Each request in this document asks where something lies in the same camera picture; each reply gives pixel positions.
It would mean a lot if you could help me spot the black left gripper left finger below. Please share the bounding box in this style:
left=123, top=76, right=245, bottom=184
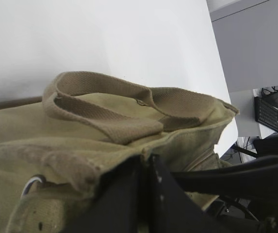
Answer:
left=61, top=155, right=145, bottom=233

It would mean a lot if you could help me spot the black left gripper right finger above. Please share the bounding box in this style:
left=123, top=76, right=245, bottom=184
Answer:
left=149, top=155, right=262, bottom=233

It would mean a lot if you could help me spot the yellow canvas bag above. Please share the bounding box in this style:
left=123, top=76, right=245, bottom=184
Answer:
left=0, top=72, right=238, bottom=233

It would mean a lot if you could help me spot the black office chair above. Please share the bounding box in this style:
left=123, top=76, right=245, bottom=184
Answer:
left=172, top=137, right=278, bottom=233

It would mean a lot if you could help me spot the black computer keyboard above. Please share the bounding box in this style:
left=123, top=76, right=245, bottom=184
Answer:
left=254, top=97, right=278, bottom=133

